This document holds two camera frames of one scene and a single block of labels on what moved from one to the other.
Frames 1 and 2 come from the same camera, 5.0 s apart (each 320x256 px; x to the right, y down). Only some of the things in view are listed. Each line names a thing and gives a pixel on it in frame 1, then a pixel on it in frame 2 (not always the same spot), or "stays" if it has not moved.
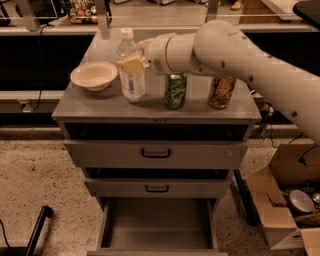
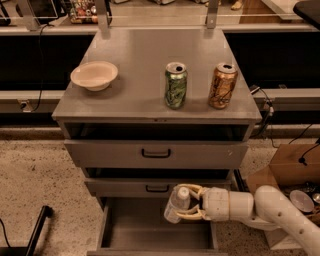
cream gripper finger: x=143 y=43 → x=197 y=190
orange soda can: x=220 y=92 stays
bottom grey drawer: x=157 y=226 stays
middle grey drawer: x=158 y=187 stays
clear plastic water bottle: x=132 y=85 → x=179 y=200
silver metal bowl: x=300 y=203 stays
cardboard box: x=294 y=167 stays
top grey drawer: x=156 y=154 stays
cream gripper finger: x=135 y=65 → x=192 y=214
